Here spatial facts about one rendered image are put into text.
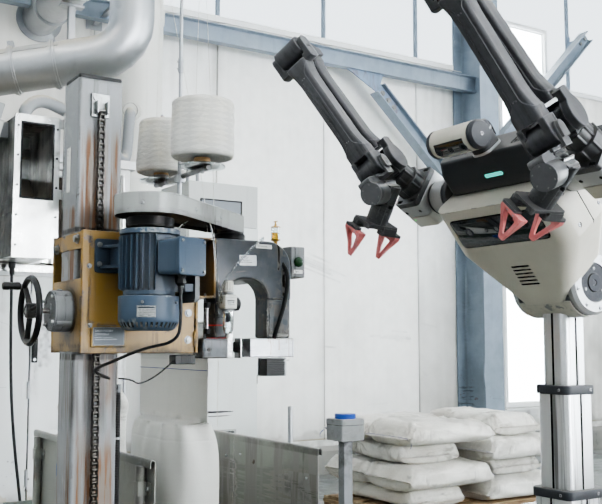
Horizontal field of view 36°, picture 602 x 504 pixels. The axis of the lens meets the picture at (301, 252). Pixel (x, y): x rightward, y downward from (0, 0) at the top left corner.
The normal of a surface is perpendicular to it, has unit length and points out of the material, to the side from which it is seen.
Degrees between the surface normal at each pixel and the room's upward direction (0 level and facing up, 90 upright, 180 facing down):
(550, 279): 130
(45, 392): 94
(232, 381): 90
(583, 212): 90
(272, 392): 90
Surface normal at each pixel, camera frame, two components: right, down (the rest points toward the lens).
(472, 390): -0.84, -0.05
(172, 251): -0.55, -0.08
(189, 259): 0.84, -0.05
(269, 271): 0.54, -0.08
